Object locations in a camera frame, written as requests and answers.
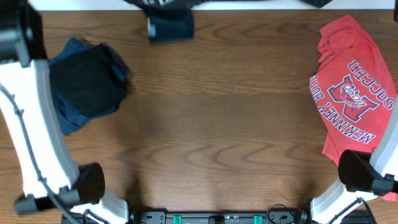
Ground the black orange-patterned jersey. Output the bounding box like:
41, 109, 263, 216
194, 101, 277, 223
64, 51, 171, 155
124, 0, 333, 43

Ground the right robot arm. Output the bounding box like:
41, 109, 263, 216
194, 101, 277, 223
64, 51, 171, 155
310, 106, 397, 224

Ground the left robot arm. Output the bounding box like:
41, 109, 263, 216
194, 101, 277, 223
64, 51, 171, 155
1, 1, 130, 224

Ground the folded black garment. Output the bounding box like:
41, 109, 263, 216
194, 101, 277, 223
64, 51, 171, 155
50, 44, 127, 117

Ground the folded navy blue garment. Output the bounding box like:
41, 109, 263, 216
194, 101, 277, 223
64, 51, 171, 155
49, 37, 129, 136

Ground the red soccer t-shirt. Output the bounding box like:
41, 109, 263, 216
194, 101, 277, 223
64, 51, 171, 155
308, 14, 398, 202

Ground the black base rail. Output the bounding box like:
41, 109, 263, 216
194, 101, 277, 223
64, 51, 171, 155
71, 205, 377, 224

